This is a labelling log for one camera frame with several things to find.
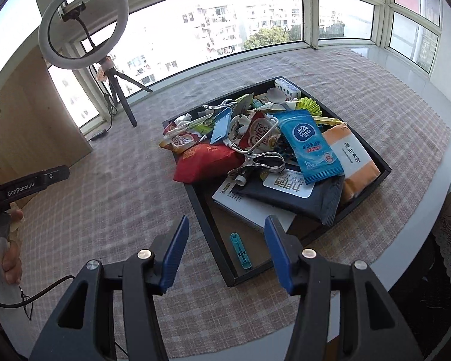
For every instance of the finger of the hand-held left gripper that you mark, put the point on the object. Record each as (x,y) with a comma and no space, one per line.
(56,175)

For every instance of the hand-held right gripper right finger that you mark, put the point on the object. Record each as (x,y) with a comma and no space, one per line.
(278,255)

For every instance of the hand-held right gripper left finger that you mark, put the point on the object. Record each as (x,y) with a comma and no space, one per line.
(176,252)

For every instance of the black tray container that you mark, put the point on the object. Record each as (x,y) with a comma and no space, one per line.
(225,222)

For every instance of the blue wet wipe packet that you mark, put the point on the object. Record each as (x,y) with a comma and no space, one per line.
(308,146)

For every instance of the person's left hand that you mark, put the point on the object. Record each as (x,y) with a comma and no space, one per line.
(13,263)

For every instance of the cyan plastic clip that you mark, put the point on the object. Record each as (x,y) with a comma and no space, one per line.
(240,252)

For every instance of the dark navy wipes pack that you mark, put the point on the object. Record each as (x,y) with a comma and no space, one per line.
(285,203)

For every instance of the white booklet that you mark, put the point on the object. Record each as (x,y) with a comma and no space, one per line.
(240,210)

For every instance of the cardboard panel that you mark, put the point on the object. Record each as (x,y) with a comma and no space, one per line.
(30,120)

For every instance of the small black white tube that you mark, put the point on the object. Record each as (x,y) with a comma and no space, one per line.
(245,176)

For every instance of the red snack bag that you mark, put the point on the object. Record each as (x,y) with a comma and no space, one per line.
(206,161)

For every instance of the black tripod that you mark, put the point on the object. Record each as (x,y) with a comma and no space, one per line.
(126,105)

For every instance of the coffee creamer sachet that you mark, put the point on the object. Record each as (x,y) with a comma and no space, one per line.
(176,143)
(259,131)

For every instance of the red white tag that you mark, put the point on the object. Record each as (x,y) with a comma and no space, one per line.
(103,74)

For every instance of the orange tissue pack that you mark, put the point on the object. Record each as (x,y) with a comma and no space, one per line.
(353,158)

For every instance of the chopsticks in white sleeve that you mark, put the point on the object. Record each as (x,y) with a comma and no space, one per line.
(188,125)

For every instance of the crumpled white tissue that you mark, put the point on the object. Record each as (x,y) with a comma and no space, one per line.
(182,119)

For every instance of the blue card holder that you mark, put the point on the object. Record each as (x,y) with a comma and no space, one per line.
(220,126)

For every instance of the white handheld fan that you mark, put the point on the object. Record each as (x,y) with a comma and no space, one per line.
(240,126)

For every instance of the chopsticks in yellow sleeve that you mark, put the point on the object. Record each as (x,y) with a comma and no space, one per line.
(329,120)

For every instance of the yellow green mesh scrubber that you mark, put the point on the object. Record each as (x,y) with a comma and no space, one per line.
(309,106)

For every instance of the metal spoon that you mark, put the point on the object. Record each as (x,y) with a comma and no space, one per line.
(276,96)

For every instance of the black phone holder clamp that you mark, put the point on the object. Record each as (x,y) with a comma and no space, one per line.
(73,12)

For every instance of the white patterned tissue pack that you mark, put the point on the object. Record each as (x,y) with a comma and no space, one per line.
(287,88)

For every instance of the white window frame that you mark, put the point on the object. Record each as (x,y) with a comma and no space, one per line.
(311,18)

